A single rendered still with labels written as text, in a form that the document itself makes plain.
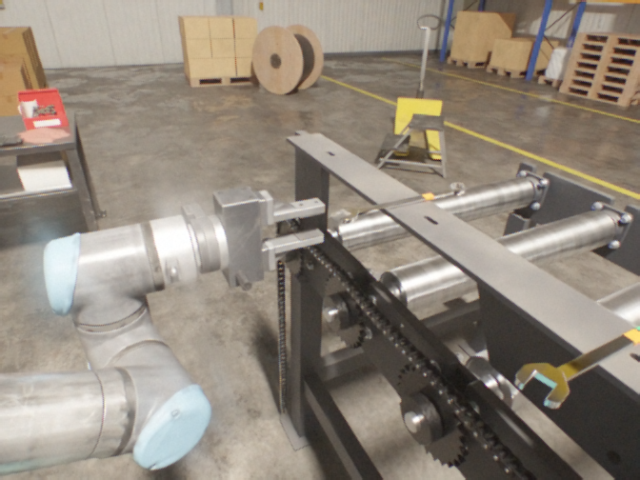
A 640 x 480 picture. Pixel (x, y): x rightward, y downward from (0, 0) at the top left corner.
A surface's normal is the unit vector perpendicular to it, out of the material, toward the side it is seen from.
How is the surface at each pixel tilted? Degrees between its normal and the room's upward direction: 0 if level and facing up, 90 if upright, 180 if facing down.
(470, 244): 0
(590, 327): 0
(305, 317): 90
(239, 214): 90
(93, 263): 52
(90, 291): 88
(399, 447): 0
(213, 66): 90
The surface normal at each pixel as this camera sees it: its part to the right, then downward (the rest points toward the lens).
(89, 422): 0.78, -0.17
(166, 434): 0.70, 0.42
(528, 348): -0.89, 0.21
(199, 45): 0.39, 0.48
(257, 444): 0.03, -0.86
